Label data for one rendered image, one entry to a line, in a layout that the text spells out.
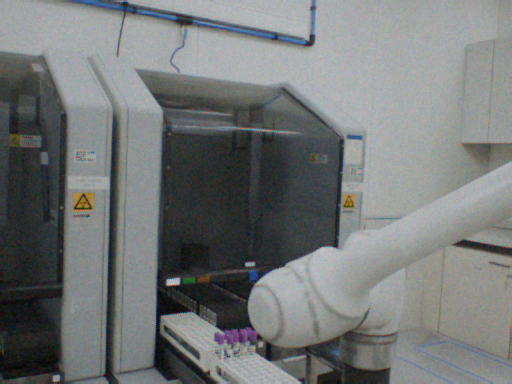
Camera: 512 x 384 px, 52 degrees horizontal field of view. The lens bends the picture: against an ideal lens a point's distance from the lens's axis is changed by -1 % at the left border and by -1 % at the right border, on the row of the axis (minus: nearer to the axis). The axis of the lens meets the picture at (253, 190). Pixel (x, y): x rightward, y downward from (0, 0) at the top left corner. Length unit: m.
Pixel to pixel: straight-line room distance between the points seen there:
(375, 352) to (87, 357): 0.83
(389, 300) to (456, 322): 2.91
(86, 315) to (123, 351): 0.15
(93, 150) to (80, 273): 0.31
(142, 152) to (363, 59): 2.17
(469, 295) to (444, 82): 1.43
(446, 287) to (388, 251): 3.09
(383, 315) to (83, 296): 0.82
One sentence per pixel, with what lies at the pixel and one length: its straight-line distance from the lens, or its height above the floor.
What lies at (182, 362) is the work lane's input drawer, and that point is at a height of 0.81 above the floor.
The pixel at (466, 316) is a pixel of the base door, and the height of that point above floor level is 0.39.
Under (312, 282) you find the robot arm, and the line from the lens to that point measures 0.68.
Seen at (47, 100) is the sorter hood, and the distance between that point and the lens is 1.40.
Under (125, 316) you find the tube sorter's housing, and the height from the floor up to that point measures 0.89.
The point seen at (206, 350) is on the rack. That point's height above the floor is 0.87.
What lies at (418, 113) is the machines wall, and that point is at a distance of 3.67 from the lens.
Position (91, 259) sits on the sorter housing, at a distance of 1.38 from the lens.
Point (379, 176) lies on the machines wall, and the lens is 3.42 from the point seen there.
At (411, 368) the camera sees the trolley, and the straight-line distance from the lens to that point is 1.42.
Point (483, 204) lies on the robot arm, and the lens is 0.66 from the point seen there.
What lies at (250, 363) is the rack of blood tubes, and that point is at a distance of 1.22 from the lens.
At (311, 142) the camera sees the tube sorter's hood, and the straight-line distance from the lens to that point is 1.64.
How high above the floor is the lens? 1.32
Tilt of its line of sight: 3 degrees down
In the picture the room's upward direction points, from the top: 3 degrees clockwise
